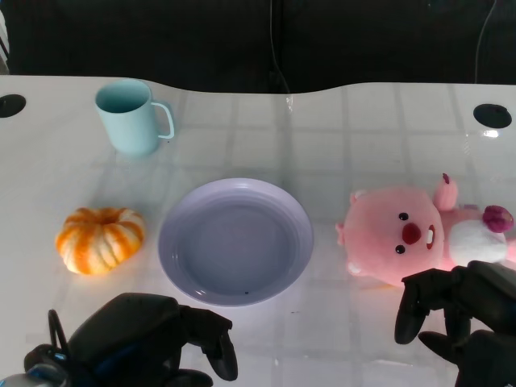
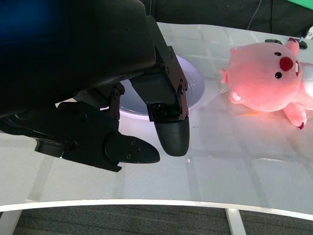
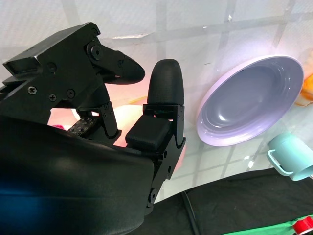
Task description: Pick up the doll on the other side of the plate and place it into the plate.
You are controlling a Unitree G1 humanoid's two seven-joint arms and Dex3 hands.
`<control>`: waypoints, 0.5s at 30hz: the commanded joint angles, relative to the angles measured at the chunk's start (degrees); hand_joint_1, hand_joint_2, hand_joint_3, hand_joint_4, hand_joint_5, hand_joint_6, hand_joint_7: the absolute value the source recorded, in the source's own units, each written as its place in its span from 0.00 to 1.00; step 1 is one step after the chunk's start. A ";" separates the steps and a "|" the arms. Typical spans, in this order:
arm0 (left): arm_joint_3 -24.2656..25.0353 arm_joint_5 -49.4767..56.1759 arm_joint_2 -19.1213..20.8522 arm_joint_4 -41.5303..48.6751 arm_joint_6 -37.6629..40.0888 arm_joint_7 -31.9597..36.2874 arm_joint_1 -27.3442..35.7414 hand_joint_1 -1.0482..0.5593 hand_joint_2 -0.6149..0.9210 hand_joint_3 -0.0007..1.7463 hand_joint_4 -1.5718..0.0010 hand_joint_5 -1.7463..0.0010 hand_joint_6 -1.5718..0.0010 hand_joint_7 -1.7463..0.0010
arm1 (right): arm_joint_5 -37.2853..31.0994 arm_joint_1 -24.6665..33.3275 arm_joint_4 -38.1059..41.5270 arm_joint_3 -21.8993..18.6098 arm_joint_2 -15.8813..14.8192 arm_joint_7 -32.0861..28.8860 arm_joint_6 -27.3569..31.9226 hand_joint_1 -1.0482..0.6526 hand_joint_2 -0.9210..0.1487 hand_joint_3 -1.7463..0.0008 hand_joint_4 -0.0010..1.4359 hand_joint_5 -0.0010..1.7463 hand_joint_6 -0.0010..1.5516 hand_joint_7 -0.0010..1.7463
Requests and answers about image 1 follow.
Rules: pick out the lavender plastic plate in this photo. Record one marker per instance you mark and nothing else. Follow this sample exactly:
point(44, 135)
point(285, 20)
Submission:
point(235, 242)

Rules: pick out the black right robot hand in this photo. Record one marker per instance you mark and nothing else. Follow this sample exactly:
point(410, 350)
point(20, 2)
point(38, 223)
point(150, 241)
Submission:
point(489, 298)

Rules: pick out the white object at edge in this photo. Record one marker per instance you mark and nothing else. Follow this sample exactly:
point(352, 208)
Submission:
point(3, 44)

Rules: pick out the black cloth backdrop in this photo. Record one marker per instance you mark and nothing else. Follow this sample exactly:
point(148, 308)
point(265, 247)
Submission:
point(181, 40)

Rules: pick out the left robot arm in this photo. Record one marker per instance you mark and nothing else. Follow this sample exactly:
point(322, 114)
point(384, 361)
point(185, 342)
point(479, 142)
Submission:
point(38, 363)

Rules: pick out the pink plush doll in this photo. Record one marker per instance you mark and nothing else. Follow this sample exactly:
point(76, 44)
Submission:
point(383, 238)

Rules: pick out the light blue plastic mug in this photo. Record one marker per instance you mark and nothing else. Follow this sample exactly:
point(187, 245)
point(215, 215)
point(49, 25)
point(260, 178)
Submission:
point(129, 125)

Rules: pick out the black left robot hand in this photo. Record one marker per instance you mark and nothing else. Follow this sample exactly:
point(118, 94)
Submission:
point(133, 326)

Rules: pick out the orange white striped pumpkin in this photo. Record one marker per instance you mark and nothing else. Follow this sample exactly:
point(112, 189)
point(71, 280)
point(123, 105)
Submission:
point(98, 242)

